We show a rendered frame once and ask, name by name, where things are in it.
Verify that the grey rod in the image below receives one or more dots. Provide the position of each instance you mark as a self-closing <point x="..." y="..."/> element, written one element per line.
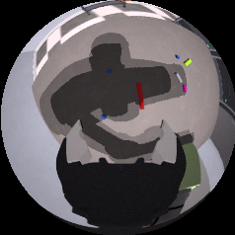
<point x="178" y="77"/>

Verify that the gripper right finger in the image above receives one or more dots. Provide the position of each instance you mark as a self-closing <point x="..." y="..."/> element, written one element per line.
<point x="170" y="154"/>

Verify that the red rod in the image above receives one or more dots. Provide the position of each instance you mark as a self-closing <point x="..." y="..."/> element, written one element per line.
<point x="140" y="96"/>

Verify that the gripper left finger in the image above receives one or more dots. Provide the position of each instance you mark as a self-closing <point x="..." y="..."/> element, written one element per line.
<point x="73" y="153"/>

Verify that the lime green rod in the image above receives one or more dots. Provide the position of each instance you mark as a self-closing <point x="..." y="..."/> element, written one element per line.
<point x="187" y="62"/>

